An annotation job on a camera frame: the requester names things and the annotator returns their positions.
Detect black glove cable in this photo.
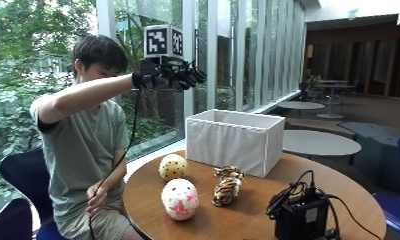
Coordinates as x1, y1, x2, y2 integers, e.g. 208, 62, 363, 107
87, 89, 142, 240

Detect white marker cube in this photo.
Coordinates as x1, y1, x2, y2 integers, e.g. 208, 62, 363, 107
143, 24, 184, 60

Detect white fabric storage box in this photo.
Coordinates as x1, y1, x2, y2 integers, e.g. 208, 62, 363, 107
184, 108, 287, 179

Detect round grey side table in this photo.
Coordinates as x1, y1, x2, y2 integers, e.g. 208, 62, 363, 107
276, 100, 327, 112
282, 129, 363, 158

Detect yellow dotted egg plush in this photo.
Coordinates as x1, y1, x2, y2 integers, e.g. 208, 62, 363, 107
158, 153, 190, 183

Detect potted plant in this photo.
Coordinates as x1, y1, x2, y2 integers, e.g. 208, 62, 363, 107
306, 74, 324, 92

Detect the person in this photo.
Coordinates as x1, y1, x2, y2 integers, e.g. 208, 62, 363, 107
29, 34, 145, 240

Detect striped tiger plush toy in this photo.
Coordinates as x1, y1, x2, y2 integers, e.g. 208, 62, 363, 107
211, 165, 247, 208

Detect pink white egg plush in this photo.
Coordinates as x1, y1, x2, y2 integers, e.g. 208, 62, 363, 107
161, 178, 200, 222

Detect grey upholstered bench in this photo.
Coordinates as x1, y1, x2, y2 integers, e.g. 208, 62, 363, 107
338, 121, 400, 194

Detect dark blue chair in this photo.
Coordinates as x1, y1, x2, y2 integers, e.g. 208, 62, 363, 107
0, 148, 55, 228
0, 197, 35, 240

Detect black electronic box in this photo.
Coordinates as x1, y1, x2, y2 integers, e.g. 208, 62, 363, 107
274, 195, 331, 240

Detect round pedestal table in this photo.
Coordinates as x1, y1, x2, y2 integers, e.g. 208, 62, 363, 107
315, 79, 358, 120

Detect black box cables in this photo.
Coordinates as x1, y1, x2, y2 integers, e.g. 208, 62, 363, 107
266, 169, 384, 240

